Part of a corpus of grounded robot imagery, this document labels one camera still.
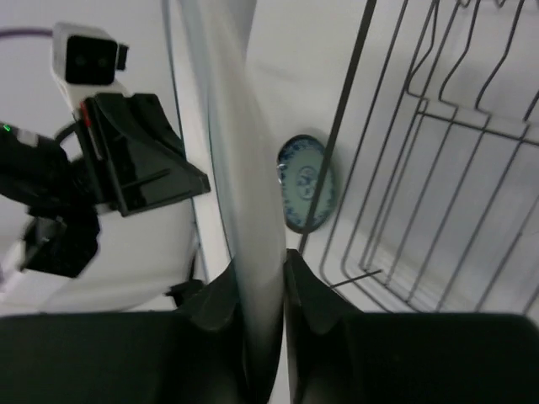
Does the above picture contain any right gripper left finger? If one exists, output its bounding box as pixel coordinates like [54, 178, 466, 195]
[1, 268, 251, 403]

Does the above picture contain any teal patterned small plate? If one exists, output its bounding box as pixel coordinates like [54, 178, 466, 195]
[277, 135, 338, 234]

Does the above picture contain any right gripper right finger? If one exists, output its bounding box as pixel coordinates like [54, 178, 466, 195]
[284, 249, 538, 403]

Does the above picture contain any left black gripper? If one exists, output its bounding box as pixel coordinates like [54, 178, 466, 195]
[1, 93, 211, 278]

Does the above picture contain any clear glass plate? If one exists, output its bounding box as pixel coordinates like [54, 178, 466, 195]
[162, 1, 286, 403]

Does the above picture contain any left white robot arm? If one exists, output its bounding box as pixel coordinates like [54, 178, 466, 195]
[1, 93, 211, 308]

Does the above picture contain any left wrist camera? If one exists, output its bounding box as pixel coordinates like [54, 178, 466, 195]
[51, 22, 129, 120]

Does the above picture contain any metal wire dish rack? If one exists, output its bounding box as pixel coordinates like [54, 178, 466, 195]
[300, 1, 538, 319]

